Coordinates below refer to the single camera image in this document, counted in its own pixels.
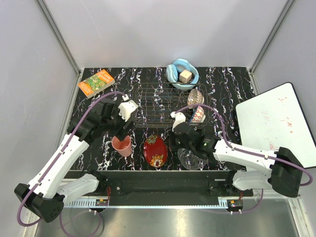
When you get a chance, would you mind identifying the pink plastic cup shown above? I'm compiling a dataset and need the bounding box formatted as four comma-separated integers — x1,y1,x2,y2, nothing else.
112,136,132,157

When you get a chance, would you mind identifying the beige wooden cube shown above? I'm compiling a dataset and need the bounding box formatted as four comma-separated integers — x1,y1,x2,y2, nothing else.
179,70,192,84

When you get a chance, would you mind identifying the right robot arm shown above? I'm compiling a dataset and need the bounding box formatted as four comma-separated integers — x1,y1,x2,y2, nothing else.
172,122,303,198

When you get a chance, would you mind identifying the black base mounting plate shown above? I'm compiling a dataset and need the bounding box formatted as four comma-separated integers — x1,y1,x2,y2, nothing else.
78,170,255,207

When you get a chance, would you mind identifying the white whiteboard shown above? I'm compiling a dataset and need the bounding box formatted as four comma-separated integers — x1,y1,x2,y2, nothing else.
236,82,316,168

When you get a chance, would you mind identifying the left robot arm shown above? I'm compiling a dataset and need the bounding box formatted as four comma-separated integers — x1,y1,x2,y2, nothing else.
14,95,138,223

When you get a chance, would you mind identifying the red floral plate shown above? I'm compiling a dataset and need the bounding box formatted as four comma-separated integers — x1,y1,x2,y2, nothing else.
143,135,168,168

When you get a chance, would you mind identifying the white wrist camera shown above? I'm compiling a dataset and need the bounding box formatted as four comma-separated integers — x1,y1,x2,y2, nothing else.
170,112,186,131
118,98,138,122

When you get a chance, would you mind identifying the brown patterned bowl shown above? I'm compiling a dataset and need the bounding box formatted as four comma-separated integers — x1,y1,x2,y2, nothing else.
187,88,204,106

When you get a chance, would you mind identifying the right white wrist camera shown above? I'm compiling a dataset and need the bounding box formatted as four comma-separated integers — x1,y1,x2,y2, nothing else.
170,112,186,131

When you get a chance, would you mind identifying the clear glass plate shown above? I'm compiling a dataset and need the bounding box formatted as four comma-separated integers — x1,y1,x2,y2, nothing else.
177,148,208,170

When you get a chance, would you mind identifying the orange patterned white bowl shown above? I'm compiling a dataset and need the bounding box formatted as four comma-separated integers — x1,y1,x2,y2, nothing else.
191,106,206,123

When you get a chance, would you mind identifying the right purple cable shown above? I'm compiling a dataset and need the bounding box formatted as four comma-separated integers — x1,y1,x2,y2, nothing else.
171,103,312,214

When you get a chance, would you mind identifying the grey wire dish rack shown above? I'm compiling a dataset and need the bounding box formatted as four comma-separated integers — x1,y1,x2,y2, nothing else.
130,83,211,129

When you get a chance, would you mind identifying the orange paperback book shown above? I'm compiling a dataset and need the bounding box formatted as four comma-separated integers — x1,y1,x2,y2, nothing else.
78,70,115,99

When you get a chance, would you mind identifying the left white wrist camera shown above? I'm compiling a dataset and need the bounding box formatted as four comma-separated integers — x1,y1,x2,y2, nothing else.
118,98,138,122

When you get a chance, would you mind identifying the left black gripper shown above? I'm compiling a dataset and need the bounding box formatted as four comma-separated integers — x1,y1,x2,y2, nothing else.
102,102,136,141

